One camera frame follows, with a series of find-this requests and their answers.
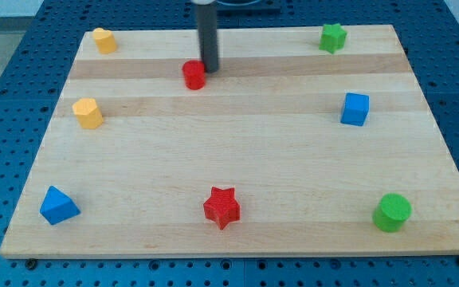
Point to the red star block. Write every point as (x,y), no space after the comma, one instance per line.
(222,207)

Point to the green star block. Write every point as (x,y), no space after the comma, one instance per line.
(332,38)

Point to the wooden board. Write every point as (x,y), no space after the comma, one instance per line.
(266,123)

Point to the red cylinder block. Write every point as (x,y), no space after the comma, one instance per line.
(194,74)

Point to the blue cube block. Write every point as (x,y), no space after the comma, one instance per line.
(355,109)

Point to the yellow hexagon block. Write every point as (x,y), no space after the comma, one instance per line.
(88,114)

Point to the yellow heart block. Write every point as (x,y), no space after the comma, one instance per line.
(104,40)

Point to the green cylinder block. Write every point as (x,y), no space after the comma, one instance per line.
(392,211)

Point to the blue triangle block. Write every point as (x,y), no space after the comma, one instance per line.
(57,206)

